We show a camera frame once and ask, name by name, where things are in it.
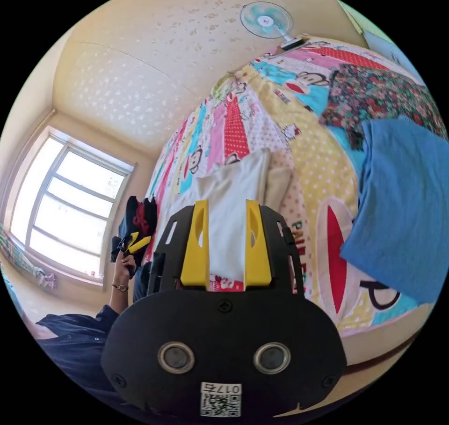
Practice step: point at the beige sweater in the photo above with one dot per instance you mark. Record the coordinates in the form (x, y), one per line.
(233, 200)

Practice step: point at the wall fan with teal blades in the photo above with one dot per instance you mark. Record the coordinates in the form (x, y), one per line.
(266, 19)

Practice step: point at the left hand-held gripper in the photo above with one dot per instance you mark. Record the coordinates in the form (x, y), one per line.
(116, 247)

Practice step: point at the person's left hand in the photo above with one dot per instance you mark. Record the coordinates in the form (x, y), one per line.
(122, 270)

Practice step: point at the pile of clothes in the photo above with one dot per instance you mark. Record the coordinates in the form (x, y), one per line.
(142, 214)

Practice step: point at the person's body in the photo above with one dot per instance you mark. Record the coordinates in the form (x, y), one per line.
(75, 347)

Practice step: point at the blue garment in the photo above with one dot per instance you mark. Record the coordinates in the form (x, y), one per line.
(396, 204)

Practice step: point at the bed with printed patchwork quilt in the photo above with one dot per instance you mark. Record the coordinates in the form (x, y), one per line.
(315, 158)

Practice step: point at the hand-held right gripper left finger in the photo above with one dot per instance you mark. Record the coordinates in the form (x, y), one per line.
(194, 249)

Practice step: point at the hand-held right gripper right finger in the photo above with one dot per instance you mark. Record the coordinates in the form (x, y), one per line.
(257, 253)

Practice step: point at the window with white frame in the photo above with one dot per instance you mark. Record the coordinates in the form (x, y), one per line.
(66, 200)

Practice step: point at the dark floral garment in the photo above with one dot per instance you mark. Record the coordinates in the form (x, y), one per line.
(379, 95)

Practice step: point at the person's left forearm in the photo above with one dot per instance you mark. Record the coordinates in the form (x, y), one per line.
(119, 296)

